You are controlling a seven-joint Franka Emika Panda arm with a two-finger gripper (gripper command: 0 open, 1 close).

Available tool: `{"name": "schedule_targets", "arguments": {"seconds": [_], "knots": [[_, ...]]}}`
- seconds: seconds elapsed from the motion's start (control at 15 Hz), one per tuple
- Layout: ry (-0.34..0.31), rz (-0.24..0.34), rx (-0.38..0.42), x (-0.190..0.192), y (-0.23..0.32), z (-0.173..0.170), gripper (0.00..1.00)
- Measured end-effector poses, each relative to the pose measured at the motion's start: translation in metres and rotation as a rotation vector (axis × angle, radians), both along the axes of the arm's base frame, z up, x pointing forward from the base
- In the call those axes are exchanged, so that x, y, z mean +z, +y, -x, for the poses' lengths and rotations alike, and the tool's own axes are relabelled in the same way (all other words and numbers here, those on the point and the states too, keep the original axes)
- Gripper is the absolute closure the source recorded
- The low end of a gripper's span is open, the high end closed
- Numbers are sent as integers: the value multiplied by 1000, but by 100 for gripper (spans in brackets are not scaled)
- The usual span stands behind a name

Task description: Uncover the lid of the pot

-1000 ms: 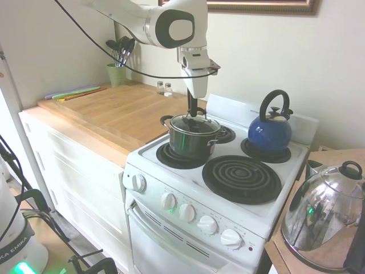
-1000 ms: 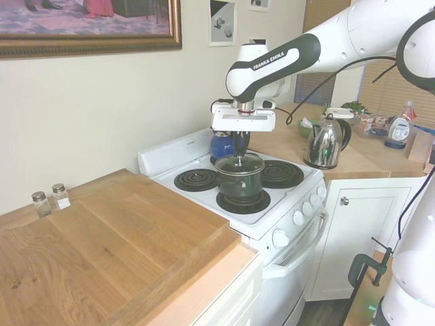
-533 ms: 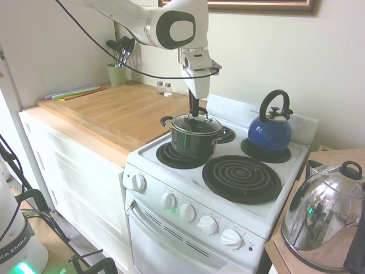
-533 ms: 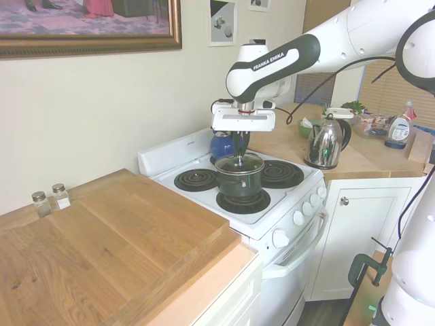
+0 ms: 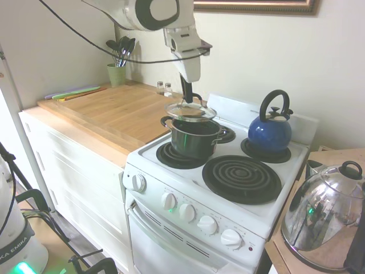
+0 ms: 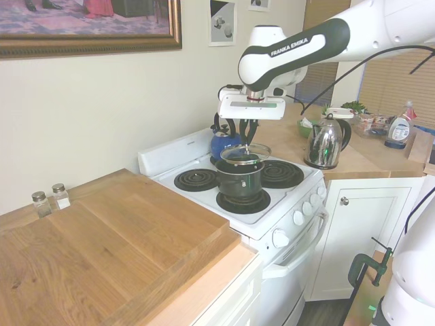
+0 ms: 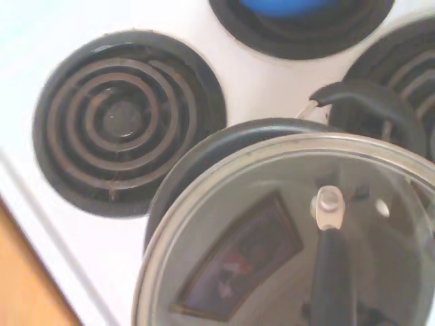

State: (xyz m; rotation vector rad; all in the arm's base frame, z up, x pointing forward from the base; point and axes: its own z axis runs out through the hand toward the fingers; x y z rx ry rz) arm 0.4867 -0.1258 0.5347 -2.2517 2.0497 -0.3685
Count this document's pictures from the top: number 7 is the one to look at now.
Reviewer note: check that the black cooking pot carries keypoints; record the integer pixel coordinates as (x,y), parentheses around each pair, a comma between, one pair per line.
(190,159)

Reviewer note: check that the white electric stove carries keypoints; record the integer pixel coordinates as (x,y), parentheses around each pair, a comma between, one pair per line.
(51,34)

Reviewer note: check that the black coil burner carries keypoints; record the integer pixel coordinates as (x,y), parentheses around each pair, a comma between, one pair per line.
(408,68)
(122,119)
(306,42)

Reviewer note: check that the glass pot lid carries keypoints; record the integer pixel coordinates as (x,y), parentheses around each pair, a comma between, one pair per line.
(272,190)

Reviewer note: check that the blue stovetop kettle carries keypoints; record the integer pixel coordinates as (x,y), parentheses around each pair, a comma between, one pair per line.
(282,8)

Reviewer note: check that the large wooden butcher board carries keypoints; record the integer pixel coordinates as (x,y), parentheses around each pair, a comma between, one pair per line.
(20,278)

